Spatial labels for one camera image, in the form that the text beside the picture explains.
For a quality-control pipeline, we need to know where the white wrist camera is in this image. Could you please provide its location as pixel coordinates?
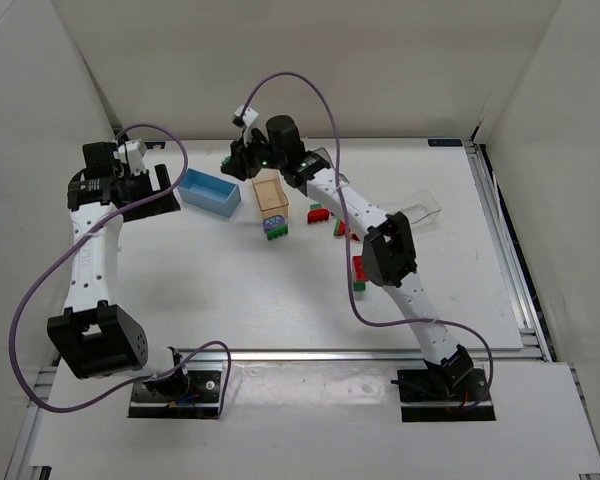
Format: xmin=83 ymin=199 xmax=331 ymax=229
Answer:
xmin=117 ymin=140 xmax=148 ymax=176
xmin=231 ymin=104 xmax=259 ymax=132

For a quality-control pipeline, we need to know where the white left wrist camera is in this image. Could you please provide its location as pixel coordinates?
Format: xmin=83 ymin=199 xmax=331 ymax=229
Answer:
xmin=117 ymin=140 xmax=148 ymax=176

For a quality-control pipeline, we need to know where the red yellow green lego stack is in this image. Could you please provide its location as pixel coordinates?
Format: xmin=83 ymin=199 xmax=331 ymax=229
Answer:
xmin=333 ymin=219 xmax=360 ymax=242

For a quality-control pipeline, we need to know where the aluminium table edge rail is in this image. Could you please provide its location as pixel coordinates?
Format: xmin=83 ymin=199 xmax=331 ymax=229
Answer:
xmin=147 ymin=345 xmax=544 ymax=364

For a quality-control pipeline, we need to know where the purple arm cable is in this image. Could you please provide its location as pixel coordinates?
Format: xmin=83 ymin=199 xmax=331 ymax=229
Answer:
xmin=8 ymin=123 xmax=231 ymax=419
xmin=242 ymin=72 xmax=495 ymax=411

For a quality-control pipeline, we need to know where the grey transparent container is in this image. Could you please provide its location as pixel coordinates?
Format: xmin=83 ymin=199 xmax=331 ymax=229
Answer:
xmin=305 ymin=147 xmax=336 ymax=172

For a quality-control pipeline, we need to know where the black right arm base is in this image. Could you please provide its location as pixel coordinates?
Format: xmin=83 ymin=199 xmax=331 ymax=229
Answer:
xmin=391 ymin=368 xmax=496 ymax=423

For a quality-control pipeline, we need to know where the red arched lego brick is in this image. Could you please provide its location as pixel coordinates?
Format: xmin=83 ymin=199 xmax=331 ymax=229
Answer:
xmin=307 ymin=208 xmax=331 ymax=224

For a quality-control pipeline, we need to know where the green lego plate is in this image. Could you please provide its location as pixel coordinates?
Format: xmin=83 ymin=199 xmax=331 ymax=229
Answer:
xmin=265 ymin=224 xmax=289 ymax=241

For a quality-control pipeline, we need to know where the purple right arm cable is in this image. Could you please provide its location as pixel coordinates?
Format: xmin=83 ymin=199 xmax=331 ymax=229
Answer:
xmin=242 ymin=72 xmax=495 ymax=411

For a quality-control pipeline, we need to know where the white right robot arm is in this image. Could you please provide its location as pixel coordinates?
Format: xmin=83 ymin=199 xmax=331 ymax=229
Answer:
xmin=221 ymin=115 xmax=474 ymax=389

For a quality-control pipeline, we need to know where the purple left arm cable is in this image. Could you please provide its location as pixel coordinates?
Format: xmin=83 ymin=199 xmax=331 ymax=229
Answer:
xmin=8 ymin=123 xmax=231 ymax=419

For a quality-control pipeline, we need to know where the purple lego piece with flower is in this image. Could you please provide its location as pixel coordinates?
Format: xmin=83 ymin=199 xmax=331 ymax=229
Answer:
xmin=262 ymin=215 xmax=286 ymax=233

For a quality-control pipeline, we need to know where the clear transparent container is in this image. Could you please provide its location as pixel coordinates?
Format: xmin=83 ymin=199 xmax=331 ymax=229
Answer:
xmin=378 ymin=189 xmax=442 ymax=234

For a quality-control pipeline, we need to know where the right aluminium frame rail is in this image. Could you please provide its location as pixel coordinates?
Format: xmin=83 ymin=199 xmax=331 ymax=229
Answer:
xmin=464 ymin=141 xmax=555 ymax=362

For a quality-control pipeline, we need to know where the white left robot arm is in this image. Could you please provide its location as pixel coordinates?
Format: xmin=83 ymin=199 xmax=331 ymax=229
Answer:
xmin=47 ymin=140 xmax=180 ymax=379

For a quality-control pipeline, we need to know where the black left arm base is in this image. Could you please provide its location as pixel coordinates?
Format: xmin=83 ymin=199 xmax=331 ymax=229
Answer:
xmin=127 ymin=362 xmax=224 ymax=420

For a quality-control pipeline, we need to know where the blue rectangular container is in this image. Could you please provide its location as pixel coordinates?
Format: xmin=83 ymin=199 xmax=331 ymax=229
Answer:
xmin=177 ymin=168 xmax=241 ymax=218

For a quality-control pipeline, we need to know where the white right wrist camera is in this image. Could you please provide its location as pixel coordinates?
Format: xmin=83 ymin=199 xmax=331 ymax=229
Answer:
xmin=231 ymin=104 xmax=259 ymax=132

